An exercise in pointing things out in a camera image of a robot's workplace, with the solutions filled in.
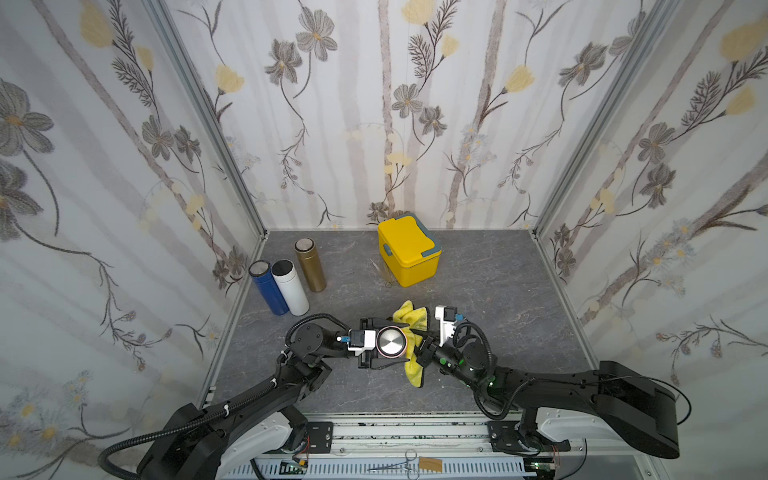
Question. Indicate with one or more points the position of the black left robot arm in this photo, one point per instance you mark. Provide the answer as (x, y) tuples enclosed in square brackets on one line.
[(194, 441)]

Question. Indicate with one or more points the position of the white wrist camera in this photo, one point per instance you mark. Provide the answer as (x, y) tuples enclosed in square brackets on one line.
[(447, 317), (358, 342)]

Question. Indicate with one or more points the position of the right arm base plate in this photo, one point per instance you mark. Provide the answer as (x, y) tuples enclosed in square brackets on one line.
[(504, 435)]

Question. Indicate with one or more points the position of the white slotted cable duct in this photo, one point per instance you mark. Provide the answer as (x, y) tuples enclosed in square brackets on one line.
[(357, 468)]

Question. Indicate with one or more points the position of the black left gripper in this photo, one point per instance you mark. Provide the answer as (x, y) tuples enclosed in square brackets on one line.
[(367, 356)]

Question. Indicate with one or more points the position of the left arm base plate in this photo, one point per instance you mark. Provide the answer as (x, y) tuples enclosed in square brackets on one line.
[(311, 438)]

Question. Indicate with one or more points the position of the green circuit board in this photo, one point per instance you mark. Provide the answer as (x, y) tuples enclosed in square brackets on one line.
[(293, 467)]

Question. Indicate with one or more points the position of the white thermos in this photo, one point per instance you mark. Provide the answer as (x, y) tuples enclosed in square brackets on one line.
[(289, 284)]

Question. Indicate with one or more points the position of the blue thermos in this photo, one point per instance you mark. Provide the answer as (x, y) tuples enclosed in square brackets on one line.
[(263, 279)]

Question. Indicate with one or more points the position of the pink thermos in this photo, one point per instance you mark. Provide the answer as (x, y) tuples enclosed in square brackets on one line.
[(391, 342)]

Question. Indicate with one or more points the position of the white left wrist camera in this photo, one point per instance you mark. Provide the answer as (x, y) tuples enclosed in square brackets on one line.
[(358, 342)]

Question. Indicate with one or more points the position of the brown cardboard tag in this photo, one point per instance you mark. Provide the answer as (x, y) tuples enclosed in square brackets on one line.
[(431, 464)]

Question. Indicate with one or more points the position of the yellow grey cleaning cloth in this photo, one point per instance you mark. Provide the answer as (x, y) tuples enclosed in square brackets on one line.
[(413, 319)]

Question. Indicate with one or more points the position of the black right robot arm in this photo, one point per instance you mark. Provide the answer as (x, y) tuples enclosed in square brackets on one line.
[(641, 410)]

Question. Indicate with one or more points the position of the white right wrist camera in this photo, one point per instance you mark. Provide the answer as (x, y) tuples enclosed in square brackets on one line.
[(447, 317)]

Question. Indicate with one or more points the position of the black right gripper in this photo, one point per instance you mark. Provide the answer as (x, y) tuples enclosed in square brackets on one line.
[(430, 350)]

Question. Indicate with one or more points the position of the metal scissors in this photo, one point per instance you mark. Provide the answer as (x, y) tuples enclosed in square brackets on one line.
[(407, 466)]

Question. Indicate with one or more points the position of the yellow storage box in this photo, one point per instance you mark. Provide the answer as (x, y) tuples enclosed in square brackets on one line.
[(408, 249)]

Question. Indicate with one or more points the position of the gold thermos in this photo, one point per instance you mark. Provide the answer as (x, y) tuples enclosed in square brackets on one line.
[(309, 260)]

